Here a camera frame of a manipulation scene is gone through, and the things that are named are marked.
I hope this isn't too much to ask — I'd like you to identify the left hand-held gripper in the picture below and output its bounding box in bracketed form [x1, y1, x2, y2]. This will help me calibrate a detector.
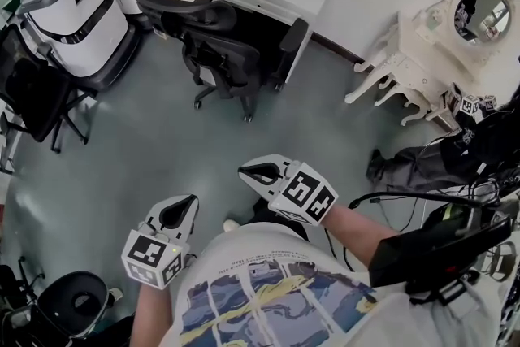
[120, 193, 201, 290]

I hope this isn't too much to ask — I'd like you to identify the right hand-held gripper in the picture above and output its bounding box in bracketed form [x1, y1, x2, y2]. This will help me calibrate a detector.
[237, 153, 339, 225]

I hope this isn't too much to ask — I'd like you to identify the black office chair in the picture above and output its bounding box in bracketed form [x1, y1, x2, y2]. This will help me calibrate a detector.
[129, 0, 310, 123]

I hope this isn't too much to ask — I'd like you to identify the person's left forearm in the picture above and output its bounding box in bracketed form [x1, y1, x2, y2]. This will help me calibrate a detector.
[130, 280, 182, 347]

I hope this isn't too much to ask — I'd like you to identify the person's right forearm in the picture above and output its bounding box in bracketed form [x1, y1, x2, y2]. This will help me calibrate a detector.
[323, 202, 401, 270]

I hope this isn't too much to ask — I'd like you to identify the black chair base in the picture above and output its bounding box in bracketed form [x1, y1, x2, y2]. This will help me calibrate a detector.
[0, 254, 46, 316]

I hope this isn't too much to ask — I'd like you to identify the black mesh chair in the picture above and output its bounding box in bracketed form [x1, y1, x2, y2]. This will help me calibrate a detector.
[0, 23, 99, 155]

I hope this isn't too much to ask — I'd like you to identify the person's black trouser leg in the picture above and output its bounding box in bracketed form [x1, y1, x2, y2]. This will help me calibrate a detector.
[245, 194, 310, 243]

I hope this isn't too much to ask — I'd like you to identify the person's white printed t-shirt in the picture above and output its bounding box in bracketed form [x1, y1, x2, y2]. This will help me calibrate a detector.
[167, 223, 520, 347]

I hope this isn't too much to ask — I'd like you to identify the black round stool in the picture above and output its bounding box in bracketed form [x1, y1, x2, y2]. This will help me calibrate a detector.
[35, 270, 124, 340]

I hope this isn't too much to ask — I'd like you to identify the white ornate dressing table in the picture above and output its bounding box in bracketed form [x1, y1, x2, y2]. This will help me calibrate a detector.
[344, 0, 520, 128]

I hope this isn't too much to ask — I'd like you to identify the oval mirror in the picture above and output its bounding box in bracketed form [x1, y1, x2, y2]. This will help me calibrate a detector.
[452, 0, 513, 47]

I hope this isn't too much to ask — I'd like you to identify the black floor cable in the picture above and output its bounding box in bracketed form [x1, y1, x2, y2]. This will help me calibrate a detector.
[348, 190, 483, 210]

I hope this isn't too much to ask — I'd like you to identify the black strapped recorder box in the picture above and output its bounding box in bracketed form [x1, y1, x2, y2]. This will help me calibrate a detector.
[367, 202, 514, 306]

